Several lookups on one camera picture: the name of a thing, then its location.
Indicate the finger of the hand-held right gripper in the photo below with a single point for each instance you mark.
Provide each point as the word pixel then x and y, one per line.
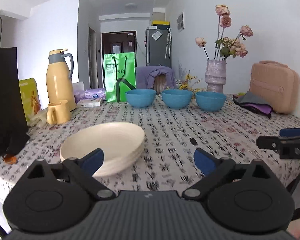
pixel 293 132
pixel 267 142

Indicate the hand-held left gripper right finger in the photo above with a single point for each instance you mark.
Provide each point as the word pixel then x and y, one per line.
pixel 205 161

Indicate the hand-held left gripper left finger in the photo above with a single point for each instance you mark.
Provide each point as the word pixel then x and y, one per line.
pixel 92 161

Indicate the blue bowl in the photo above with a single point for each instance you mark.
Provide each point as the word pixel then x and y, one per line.
pixel 210 102
pixel 140 98
pixel 177 100

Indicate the grey and purple cloth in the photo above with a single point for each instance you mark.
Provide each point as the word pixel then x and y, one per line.
pixel 255 103

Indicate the pink hard case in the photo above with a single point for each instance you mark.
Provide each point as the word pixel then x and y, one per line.
pixel 275 87

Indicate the yellow mug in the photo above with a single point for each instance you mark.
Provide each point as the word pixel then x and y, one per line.
pixel 61 112

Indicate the small white box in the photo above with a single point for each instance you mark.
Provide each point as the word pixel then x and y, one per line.
pixel 90 102

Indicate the purple tissue packet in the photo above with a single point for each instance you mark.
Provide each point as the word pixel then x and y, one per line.
pixel 95 94

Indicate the cream gloves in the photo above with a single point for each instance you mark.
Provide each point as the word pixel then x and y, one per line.
pixel 38 119

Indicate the translucent purple bag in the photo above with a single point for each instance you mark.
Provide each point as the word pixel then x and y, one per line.
pixel 78 92

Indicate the dark cloth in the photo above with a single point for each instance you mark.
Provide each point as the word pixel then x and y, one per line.
pixel 18 142

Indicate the yellow flower branch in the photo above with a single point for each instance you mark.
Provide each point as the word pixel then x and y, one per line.
pixel 190 82

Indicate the small orange object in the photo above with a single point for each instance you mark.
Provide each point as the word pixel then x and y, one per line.
pixel 10 159

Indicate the green shopping bag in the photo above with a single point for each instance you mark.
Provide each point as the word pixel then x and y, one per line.
pixel 110 80

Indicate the yellow thermos jug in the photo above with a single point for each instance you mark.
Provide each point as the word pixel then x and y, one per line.
pixel 58 85

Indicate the purple ceramic vase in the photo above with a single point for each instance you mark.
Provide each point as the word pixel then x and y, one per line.
pixel 216 76

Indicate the yellow carton box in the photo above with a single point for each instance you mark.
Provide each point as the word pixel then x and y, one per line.
pixel 30 100

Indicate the wooden chair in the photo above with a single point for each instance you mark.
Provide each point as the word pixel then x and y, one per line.
pixel 161 83

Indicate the purple jacket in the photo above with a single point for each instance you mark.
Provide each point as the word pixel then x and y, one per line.
pixel 146 76

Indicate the dark side door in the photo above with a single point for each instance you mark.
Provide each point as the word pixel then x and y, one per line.
pixel 92 60

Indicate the dried pink roses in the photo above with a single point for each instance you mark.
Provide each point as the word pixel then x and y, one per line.
pixel 233 46

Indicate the black paper bag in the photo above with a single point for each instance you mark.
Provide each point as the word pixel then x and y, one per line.
pixel 2 100

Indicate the grey refrigerator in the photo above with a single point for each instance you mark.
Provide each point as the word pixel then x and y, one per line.
pixel 158 52

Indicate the dark brown entrance door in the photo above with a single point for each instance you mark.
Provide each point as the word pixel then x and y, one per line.
pixel 107 43

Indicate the folded white umbrella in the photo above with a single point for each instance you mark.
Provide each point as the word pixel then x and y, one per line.
pixel 168 42

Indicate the paper note on refrigerator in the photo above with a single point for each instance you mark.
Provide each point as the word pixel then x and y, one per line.
pixel 156 35

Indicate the yellow and black box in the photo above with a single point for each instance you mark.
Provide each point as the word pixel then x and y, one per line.
pixel 160 22

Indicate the round ceiling lamp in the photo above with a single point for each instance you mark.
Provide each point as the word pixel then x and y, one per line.
pixel 130 5

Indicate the white wall panel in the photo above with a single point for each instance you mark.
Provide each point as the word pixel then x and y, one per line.
pixel 180 21

